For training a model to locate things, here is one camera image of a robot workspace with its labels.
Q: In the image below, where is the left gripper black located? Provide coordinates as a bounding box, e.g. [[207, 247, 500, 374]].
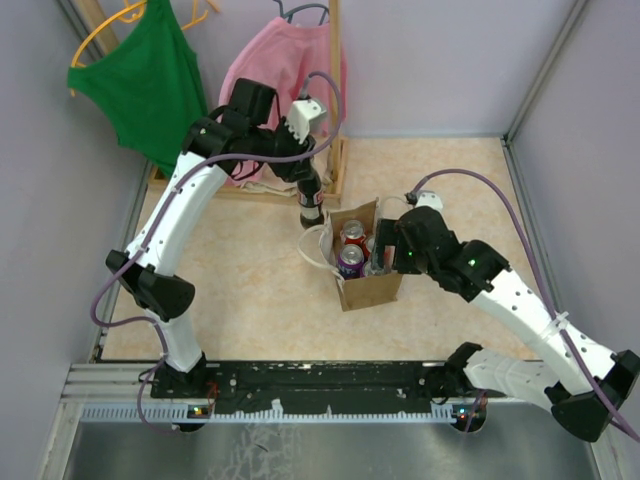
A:
[[249, 115, 318, 183]]

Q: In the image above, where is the red soda can front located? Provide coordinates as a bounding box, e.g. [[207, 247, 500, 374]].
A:
[[363, 235, 376, 259]]

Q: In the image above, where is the red soda can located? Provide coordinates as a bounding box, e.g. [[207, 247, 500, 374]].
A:
[[363, 235, 376, 259], [340, 219, 367, 246]]

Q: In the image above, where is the purple soda can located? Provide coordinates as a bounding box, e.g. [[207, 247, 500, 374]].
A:
[[337, 244, 365, 280], [360, 260, 388, 278]]

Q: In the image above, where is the cola glass bottle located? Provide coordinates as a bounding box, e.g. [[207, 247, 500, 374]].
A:
[[297, 173, 325, 229]]

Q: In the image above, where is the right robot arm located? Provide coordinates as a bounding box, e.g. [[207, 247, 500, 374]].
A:
[[372, 206, 639, 443]]

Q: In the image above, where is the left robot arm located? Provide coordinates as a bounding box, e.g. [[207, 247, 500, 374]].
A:
[[106, 78, 326, 398]]

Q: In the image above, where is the beige folded cloth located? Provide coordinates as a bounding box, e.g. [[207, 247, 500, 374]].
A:
[[240, 169, 333, 197]]

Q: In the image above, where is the wooden clothes rack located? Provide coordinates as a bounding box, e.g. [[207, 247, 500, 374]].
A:
[[59, 1, 348, 209]]

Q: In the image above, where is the pink t-shirt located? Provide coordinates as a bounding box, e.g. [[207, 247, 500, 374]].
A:
[[217, 15, 347, 187]]

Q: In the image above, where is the grey clothes hanger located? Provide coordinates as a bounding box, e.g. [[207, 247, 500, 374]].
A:
[[273, 0, 330, 26]]

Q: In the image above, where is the green tank top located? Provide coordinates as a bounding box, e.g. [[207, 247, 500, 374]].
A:
[[67, 1, 208, 177]]

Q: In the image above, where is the yellow clothes hanger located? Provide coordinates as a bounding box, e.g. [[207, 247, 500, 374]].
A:
[[69, 0, 222, 97]]

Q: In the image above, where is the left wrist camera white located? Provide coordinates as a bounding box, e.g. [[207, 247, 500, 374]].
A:
[[285, 98, 327, 144]]

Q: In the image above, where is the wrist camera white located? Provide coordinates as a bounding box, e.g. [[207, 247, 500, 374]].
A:
[[405, 190, 444, 212], [285, 98, 327, 144]]

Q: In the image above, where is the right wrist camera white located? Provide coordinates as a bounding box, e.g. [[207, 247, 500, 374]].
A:
[[405, 190, 444, 212]]

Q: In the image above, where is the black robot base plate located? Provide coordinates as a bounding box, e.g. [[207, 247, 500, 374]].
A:
[[138, 358, 478, 419]]

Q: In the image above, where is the aluminium frame rail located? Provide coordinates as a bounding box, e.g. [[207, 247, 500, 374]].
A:
[[61, 363, 154, 402]]

